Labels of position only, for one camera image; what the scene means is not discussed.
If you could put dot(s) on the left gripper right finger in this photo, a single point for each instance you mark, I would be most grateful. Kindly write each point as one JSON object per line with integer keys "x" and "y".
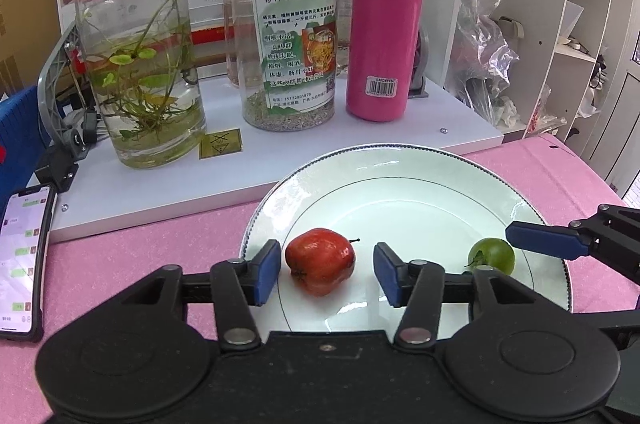
{"x": 430, "y": 303}

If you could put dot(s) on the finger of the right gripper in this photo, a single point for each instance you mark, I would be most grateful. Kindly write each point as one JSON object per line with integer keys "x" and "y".
{"x": 568, "y": 243}

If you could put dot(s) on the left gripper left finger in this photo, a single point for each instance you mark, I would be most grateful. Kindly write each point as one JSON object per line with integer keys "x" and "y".
{"x": 233, "y": 287}

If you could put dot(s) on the red wax apple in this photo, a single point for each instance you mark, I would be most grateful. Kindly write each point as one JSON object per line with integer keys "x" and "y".
{"x": 320, "y": 260}

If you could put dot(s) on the small green tomato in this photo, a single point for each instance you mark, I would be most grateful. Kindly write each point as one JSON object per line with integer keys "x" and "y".
{"x": 492, "y": 252}

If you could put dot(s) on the white raised platform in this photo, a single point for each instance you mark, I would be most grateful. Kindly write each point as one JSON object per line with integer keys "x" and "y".
{"x": 106, "y": 195}

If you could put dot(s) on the gold sticker label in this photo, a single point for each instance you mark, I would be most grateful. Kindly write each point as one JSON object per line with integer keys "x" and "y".
{"x": 220, "y": 143}

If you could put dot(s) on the glass vase with plant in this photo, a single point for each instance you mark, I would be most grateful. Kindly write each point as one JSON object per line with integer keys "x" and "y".
{"x": 138, "y": 58}

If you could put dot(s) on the clear plastic bag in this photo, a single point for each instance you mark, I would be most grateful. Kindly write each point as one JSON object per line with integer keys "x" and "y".
{"x": 480, "y": 60}

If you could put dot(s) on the white shelf unit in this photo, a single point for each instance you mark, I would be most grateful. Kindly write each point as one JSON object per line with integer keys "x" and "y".
{"x": 559, "y": 43}

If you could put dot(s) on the black smartphone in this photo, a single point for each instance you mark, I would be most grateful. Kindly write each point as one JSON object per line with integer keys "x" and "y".
{"x": 25, "y": 226}

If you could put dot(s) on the grey metal phone stand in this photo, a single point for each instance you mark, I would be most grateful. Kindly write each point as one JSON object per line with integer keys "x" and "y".
{"x": 72, "y": 134}

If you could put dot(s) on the blue box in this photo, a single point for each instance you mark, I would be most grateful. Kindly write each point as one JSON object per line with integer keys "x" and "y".
{"x": 23, "y": 141}

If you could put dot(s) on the clear labelled tea jar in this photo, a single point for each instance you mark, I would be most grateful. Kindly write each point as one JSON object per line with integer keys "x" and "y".
{"x": 285, "y": 52}

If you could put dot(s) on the pink thermos bottle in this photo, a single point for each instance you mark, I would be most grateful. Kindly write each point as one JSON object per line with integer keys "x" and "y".
{"x": 383, "y": 41}

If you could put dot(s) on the grey metal bracket right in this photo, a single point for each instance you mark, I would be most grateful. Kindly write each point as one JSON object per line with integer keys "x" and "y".
{"x": 417, "y": 84}

